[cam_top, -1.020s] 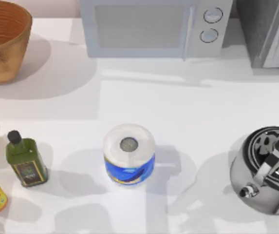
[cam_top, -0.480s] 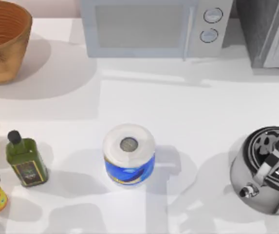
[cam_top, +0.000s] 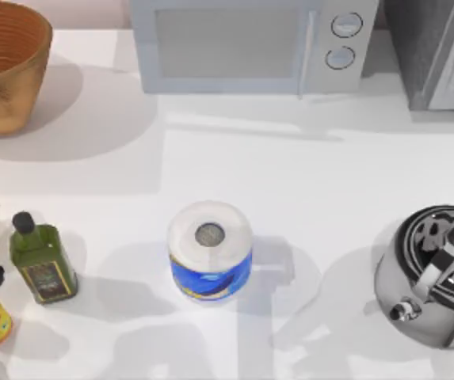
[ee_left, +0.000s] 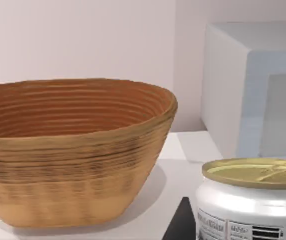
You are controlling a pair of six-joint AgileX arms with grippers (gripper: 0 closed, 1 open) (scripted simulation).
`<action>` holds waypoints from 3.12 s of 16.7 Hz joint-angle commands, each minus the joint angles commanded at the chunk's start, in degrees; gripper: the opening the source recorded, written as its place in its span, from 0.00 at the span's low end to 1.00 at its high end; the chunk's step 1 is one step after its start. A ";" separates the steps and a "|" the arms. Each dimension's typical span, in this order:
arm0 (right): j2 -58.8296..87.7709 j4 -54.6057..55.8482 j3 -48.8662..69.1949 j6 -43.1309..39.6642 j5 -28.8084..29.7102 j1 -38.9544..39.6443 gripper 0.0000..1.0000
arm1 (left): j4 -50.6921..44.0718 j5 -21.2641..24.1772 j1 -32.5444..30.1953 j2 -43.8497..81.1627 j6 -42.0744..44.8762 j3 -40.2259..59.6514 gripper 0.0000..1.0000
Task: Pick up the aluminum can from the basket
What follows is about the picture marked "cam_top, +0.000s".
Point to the paper towel roll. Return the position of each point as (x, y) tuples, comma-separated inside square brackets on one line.
[(209, 253)]

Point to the pale microwave oven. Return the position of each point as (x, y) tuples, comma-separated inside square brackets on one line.
[(226, 43)]

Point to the round microwave knob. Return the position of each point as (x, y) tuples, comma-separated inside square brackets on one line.
[(346, 24), (340, 58)]

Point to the green bottle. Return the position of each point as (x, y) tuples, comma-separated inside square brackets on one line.
[(42, 261)]

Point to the silver kettle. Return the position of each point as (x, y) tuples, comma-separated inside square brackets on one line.
[(428, 285)]

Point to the grey cabinet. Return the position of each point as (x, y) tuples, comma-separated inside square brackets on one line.
[(440, 51)]

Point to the brown woven basket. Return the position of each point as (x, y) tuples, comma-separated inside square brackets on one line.
[(2, 67)]

